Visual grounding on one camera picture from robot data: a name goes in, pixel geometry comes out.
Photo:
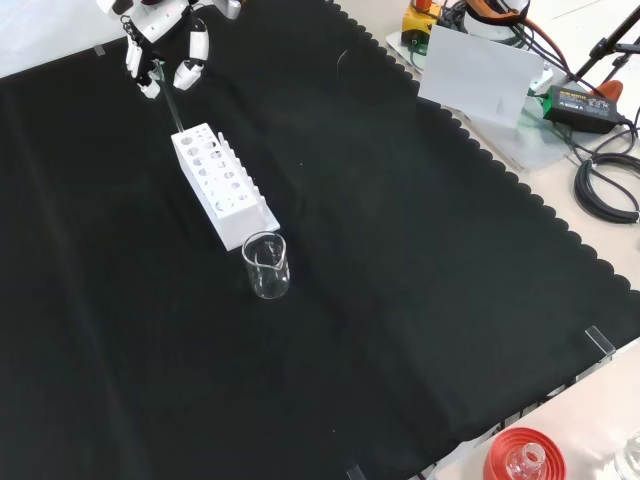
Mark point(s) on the clear cloth clip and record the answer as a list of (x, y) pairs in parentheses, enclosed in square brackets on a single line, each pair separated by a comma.
[(600, 341), (355, 472), (99, 50)]

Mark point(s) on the black and green power adapter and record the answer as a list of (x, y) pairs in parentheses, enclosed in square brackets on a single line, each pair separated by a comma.
[(582, 112)]

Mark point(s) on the pale board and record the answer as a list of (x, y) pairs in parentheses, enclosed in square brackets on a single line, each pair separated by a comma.
[(475, 75)]

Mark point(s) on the black bench cloth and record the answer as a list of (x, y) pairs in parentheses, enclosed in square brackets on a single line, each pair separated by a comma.
[(400, 250)]

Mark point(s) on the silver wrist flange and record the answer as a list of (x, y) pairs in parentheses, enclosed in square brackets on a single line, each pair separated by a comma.
[(229, 7)]

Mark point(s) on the orange plastic piece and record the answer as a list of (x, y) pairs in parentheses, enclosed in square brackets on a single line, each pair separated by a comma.
[(612, 90)]

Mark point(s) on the white test tube rack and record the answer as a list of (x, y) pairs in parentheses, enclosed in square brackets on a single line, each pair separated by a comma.
[(235, 220)]

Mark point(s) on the yellow stop button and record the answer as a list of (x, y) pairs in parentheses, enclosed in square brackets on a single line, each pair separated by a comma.
[(417, 25)]

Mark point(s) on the metal base plate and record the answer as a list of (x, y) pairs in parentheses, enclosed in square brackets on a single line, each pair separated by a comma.
[(530, 145)]

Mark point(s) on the clear glassware piece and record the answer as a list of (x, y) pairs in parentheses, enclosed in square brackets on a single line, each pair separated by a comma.
[(631, 457)]

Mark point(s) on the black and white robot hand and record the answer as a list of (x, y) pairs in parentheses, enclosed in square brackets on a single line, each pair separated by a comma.
[(150, 20)]

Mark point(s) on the clear glass flask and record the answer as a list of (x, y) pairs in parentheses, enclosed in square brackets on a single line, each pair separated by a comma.
[(527, 462)]

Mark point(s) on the black tripod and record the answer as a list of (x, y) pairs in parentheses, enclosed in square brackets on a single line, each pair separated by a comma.
[(607, 42)]

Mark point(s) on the clear glass beaker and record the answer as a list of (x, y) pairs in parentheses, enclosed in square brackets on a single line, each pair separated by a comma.
[(272, 285)]

